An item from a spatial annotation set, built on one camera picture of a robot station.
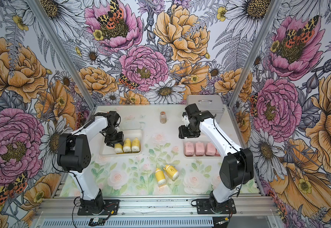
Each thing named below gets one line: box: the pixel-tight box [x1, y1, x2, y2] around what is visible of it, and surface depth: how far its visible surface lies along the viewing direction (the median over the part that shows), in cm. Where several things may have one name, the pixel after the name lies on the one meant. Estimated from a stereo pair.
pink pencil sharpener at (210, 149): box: [205, 142, 216, 157], surface depth 90 cm
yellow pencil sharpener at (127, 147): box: [123, 137, 132, 153], surface depth 91 cm
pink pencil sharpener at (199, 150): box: [194, 141, 205, 157], surface depth 91 cm
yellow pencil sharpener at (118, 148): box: [114, 143, 123, 154], surface depth 91 cm
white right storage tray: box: [182, 138, 222, 158], surface depth 91 cm
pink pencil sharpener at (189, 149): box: [184, 141, 195, 157], surface depth 91 cm
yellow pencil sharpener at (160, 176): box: [154, 167, 166, 186], surface depth 79 cm
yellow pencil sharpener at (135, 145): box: [131, 137, 141, 153], surface depth 91 cm
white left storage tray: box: [98, 129, 144, 157], surface depth 92 cm
